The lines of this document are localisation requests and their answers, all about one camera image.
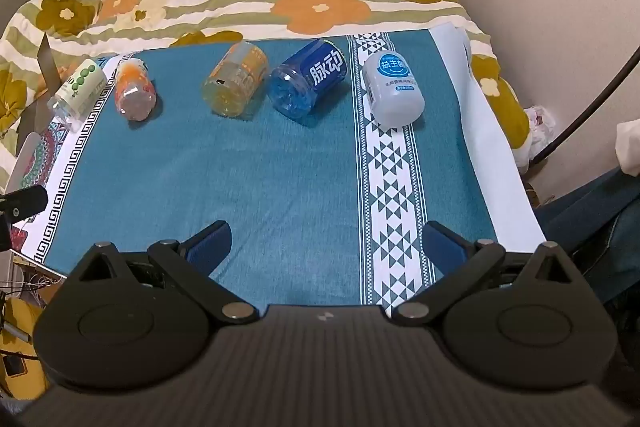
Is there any white cloth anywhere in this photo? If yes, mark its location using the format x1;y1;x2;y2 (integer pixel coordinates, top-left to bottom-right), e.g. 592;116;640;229
614;118;640;178

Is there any white plastic bag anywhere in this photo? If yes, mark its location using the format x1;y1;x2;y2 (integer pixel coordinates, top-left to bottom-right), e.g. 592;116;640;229
517;104;560;170

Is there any yellow bag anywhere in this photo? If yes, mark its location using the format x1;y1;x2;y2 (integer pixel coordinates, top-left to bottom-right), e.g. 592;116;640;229
0;297;53;402

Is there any white cup with blue label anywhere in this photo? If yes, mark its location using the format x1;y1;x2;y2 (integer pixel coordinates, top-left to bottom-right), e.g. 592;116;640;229
362;50;426;128

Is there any person's jeans leg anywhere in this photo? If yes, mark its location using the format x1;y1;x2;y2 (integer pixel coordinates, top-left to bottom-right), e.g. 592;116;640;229
534;166;640;305

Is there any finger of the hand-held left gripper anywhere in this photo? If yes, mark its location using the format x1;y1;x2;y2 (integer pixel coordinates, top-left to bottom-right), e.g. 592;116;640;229
0;185;49;224

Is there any orange label clear cup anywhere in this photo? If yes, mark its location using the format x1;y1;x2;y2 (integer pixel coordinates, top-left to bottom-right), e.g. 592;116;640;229
114;58;158;122

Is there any tangle of thin cables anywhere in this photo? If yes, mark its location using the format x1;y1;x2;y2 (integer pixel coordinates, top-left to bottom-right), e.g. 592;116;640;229
0;257;68;303

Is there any black curved cable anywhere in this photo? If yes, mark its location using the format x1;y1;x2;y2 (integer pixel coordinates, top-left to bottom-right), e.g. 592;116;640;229
529;49;640;165

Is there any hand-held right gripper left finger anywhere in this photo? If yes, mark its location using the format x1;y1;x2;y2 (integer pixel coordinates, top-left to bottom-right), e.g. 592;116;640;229
67;221;261;326

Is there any teal patterned tablecloth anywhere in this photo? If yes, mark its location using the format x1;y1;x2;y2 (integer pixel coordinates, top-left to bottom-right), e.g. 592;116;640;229
10;24;548;308

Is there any yellow label clear cup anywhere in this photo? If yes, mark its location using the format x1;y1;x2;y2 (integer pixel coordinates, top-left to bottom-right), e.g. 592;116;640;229
202;41;269;118

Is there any grey folding stand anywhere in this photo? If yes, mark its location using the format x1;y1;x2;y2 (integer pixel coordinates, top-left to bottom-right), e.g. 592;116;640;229
9;32;65;188

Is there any clear cup with green dots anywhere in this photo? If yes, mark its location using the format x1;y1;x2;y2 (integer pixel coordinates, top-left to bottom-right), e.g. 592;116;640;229
47;58;107;124

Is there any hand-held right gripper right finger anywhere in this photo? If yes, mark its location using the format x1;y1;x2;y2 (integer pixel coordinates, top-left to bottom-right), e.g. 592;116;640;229
388;221;583;327

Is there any blue clear cup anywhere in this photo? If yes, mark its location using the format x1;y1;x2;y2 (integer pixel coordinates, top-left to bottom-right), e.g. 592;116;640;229
266;38;350;116

